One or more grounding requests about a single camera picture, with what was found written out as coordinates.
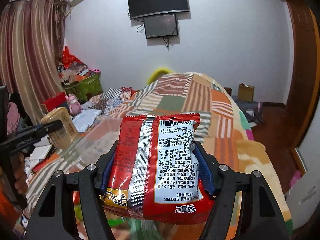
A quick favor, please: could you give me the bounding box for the patchwork striped bed blanket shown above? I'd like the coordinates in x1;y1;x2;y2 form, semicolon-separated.
24;73;292;239

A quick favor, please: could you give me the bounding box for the yellow fuzzy arch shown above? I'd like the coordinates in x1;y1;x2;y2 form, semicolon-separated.
146;66;174;85

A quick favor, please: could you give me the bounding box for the red plastic bag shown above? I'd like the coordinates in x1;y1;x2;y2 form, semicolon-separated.
61;46;83;68

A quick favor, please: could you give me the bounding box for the striped brown curtain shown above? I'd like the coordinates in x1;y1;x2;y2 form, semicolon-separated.
1;0;67;124

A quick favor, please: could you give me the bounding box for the checkered patterned quilt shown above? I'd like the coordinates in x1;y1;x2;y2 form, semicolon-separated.
90;87;132;116

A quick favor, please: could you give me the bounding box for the small cardboard box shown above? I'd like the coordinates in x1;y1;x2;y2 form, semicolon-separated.
238;83;254;102

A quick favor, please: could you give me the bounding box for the rice cracker packet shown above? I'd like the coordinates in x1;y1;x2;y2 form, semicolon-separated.
41;107;79;150

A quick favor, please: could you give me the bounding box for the left hand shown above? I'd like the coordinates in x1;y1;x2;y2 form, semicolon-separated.
14;153;28;194

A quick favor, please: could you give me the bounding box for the large black wall television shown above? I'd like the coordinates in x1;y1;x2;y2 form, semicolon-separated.
127;0;189;19

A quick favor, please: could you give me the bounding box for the brown wooden door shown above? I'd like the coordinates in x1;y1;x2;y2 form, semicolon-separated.
286;0;319;148

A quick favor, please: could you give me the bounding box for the white sliding wardrobe door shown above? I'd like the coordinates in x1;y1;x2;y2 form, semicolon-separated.
286;106;320;230

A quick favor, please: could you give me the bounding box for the green storage box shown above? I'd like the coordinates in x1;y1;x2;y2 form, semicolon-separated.
65;74;103;104

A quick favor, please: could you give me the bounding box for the red instant noodle packet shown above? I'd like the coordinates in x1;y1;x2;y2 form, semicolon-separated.
101;113;214;225

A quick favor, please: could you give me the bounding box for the red gift box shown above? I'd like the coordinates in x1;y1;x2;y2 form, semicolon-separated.
41;92;67;114

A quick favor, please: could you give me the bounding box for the pink plush toy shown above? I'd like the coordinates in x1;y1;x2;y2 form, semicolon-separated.
65;94;81;116

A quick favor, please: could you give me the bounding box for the small black wall monitor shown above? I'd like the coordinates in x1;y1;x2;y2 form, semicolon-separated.
143;14;178;39

